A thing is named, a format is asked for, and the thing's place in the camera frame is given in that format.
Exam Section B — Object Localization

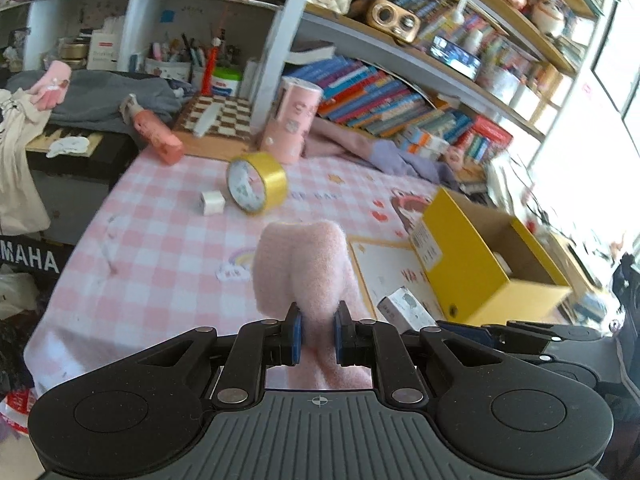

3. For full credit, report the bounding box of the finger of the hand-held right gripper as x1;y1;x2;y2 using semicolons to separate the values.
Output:
505;320;616;345
436;320;551;358

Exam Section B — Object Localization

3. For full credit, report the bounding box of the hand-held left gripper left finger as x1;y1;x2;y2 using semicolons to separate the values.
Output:
132;302;304;407

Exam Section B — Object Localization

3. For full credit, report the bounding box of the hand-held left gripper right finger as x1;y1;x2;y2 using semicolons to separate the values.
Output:
332;301;506;407

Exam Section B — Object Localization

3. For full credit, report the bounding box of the pink fuzzy sock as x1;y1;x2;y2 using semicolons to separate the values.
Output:
31;60;72;111
252;220;374;392

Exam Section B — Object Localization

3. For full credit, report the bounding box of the yellow-edged cardboard box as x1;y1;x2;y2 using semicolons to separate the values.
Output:
410;187;574;326

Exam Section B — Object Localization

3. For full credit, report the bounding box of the pink checkered desktop cloth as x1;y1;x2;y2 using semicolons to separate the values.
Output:
22;152;501;397

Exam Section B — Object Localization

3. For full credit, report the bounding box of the small white carton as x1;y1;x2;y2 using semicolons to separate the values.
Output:
377;287;437;334

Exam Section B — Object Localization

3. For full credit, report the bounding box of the white memo board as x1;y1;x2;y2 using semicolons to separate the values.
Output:
348;239;443;322

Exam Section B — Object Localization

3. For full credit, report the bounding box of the small white charger cube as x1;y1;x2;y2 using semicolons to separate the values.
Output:
201;190;226;217

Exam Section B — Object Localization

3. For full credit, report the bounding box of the yellow tape roll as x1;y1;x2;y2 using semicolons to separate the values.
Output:
226;152;289;216

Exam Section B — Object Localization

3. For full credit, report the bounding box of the pink pig plush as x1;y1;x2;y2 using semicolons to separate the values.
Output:
439;146;464;171

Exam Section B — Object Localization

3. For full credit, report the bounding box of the purple cloth garment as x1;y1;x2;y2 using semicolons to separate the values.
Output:
300;120;462;192

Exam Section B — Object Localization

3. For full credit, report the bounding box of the orange and white carton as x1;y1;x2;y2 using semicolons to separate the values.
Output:
400;137;436;157
407;127;451;154

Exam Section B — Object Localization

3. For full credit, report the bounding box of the red boxed book set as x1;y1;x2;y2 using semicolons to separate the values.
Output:
470;115;515;163

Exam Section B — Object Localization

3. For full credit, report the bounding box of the pink printed tumbler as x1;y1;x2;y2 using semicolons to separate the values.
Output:
260;76;324;164

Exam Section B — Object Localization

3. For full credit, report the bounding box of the wooden chessboard box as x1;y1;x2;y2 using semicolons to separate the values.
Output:
172;95;259;161

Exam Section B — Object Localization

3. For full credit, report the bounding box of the white rectangular case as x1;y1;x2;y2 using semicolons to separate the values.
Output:
192;102;221;139

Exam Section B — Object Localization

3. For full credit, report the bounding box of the white round tin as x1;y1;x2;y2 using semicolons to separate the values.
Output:
475;67;524;106

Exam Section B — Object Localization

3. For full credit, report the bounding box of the pink spray bottle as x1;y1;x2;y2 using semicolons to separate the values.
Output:
120;94;184;166

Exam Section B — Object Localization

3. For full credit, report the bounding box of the row of colourful books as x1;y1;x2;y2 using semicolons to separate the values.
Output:
285;55;516;161

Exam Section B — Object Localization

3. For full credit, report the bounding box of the white tub red label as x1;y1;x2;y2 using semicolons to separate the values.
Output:
210;67;244;97

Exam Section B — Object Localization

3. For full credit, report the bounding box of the black digital piano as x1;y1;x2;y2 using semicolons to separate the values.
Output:
0;125;143;281

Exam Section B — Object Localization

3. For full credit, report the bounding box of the dark blue printed box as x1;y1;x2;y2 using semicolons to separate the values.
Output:
430;35;484;81

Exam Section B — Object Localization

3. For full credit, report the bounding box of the red hanging ornament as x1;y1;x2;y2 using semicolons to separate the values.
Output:
202;35;224;97

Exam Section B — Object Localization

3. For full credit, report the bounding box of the black book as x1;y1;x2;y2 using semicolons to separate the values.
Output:
287;42;336;66

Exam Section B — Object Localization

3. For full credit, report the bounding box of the red and white plastic bag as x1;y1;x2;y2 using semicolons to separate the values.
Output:
0;390;36;442

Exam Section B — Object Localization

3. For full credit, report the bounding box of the small white cloth piece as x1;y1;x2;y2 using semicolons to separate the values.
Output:
47;137;91;159

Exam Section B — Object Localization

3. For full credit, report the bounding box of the white pen holder with pens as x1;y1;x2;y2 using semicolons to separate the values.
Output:
145;35;206;84

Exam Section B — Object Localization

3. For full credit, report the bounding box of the wooden bookshelf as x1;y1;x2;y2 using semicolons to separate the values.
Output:
0;0;621;147

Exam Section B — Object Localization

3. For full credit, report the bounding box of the grey cloth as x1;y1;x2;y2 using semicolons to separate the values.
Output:
7;70;189;134

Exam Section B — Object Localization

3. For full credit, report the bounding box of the gold retro radio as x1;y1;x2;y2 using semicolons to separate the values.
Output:
364;0;422;47

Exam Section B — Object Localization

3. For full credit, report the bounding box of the beige tote bag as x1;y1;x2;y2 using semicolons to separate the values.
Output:
0;89;51;235

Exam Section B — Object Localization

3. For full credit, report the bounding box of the white box red label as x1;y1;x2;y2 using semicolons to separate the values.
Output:
87;30;121;71

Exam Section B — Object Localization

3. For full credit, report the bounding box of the gold tin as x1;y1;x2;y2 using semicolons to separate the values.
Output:
57;40;91;69

